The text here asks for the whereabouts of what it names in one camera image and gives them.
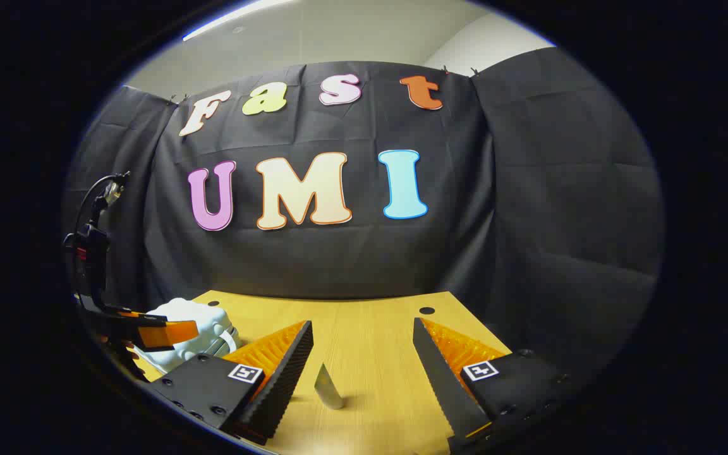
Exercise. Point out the frosted green cosmetic tube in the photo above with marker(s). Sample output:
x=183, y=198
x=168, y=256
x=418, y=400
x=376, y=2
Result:
x=328, y=388

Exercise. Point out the pale blue suitcase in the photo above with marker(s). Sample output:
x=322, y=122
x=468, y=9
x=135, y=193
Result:
x=193, y=316

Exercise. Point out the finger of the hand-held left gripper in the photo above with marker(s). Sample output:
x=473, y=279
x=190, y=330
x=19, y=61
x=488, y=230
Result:
x=171, y=333
x=139, y=315

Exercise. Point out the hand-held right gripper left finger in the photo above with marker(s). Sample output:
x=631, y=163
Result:
x=285, y=379

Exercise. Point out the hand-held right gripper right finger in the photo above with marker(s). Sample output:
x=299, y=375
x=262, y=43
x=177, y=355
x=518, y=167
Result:
x=443, y=385

